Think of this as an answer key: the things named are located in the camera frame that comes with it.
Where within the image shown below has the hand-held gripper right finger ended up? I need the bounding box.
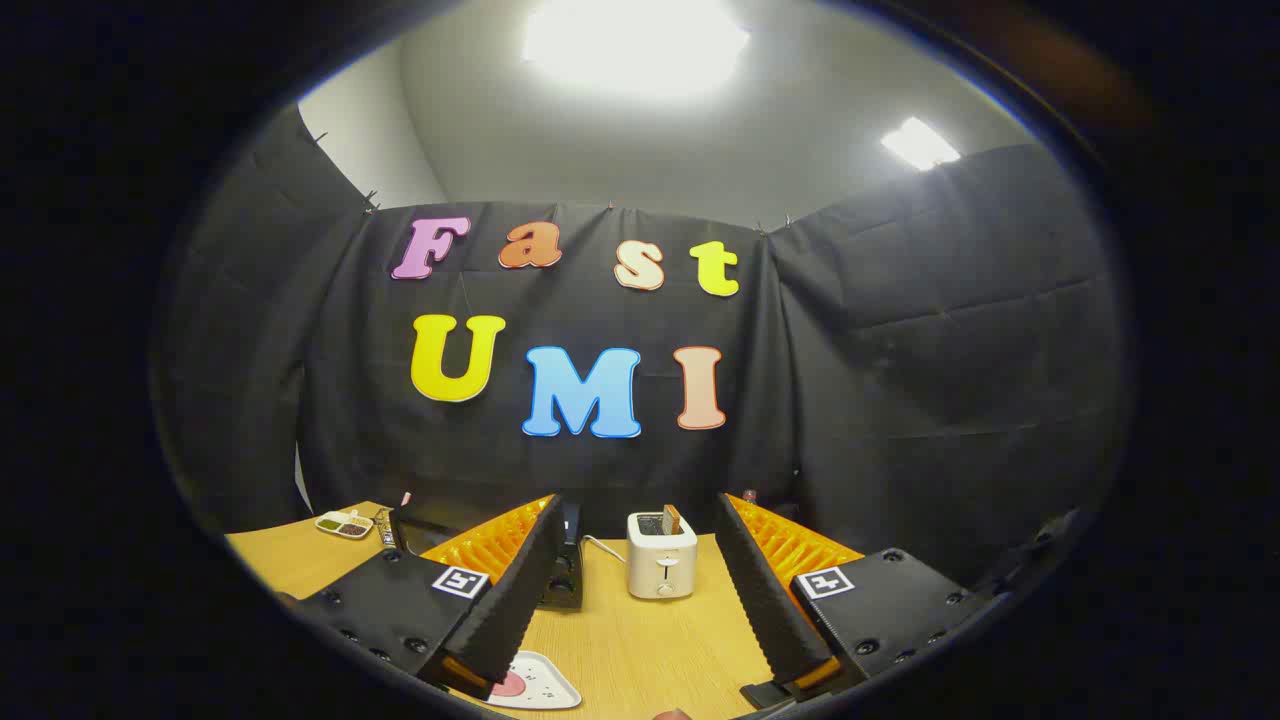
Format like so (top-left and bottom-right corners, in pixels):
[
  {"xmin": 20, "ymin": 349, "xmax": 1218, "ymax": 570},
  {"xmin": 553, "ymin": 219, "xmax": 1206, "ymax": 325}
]
[{"xmin": 713, "ymin": 490, "xmax": 1001, "ymax": 711}]

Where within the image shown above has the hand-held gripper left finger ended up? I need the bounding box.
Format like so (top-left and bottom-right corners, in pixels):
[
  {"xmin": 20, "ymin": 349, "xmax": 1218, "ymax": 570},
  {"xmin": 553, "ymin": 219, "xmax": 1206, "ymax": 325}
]
[{"xmin": 290, "ymin": 492, "xmax": 567, "ymax": 701}]

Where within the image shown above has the black toaster oven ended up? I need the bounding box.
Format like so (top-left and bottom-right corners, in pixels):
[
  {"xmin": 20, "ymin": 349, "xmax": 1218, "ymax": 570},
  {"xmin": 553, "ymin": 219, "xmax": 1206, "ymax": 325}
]
[{"xmin": 388, "ymin": 497, "xmax": 586, "ymax": 611}]

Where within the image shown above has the white square plate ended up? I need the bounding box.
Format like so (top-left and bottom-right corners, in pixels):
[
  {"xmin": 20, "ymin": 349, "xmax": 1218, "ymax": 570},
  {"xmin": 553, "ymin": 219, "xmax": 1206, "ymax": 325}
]
[{"xmin": 487, "ymin": 650, "xmax": 582, "ymax": 711}]

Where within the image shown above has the white pop-up toaster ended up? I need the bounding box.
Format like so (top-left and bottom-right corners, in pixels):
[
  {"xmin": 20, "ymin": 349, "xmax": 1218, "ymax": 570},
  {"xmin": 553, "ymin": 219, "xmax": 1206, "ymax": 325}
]
[{"xmin": 627, "ymin": 511, "xmax": 698, "ymax": 600}]

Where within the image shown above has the black backdrop cloth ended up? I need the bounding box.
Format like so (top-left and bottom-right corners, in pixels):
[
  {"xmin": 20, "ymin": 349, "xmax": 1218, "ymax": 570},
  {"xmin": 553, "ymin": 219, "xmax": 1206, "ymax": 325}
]
[{"xmin": 150, "ymin": 105, "xmax": 1131, "ymax": 591}]

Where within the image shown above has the small ceiling light panel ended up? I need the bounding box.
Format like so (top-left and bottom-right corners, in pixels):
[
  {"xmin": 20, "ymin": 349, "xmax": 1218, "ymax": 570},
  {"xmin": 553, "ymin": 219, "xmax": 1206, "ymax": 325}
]
[{"xmin": 880, "ymin": 117, "xmax": 962, "ymax": 171}]

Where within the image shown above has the large ceiling light panel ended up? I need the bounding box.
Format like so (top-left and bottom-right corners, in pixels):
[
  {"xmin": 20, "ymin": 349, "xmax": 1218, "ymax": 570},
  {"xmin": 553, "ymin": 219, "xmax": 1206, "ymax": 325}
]
[{"xmin": 520, "ymin": 0, "xmax": 751, "ymax": 101}]

